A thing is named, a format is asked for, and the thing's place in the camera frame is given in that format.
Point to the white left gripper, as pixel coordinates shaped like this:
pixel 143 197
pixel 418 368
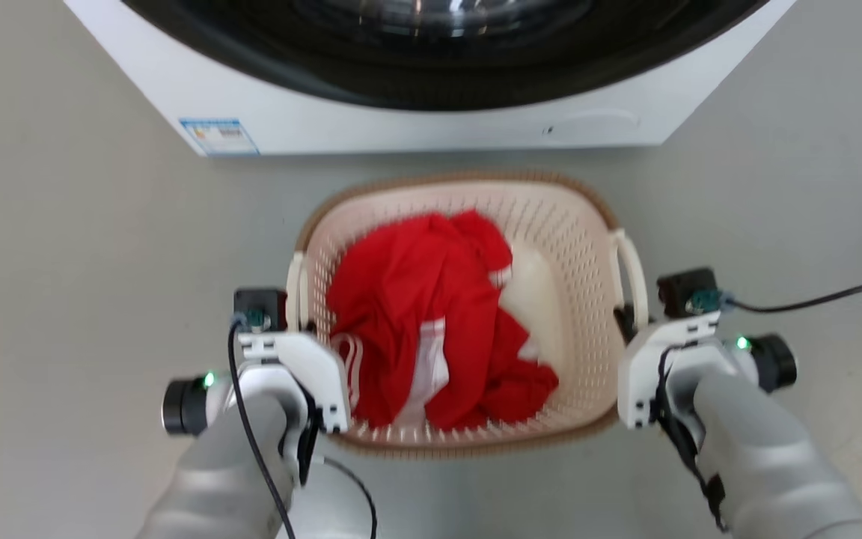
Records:
pixel 311 367

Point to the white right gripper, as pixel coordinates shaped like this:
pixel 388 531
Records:
pixel 637 374

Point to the beige plastic laundry basket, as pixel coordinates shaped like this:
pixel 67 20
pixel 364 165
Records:
pixel 573 277

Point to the red garment with white stripes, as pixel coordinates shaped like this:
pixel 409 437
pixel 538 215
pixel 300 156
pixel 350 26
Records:
pixel 431 314

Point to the white washing machine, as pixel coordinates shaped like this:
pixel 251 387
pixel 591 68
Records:
pixel 341 123

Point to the blue white energy label sticker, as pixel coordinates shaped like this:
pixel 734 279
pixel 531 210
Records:
pixel 218 136

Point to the black round washer door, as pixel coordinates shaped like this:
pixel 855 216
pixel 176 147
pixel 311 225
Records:
pixel 446 75

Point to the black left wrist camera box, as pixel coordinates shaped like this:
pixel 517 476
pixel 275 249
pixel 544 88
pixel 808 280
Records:
pixel 259 301

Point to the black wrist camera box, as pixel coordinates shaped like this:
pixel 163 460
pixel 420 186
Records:
pixel 259 301
pixel 685 288

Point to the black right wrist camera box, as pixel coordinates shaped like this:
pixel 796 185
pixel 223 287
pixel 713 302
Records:
pixel 685 288

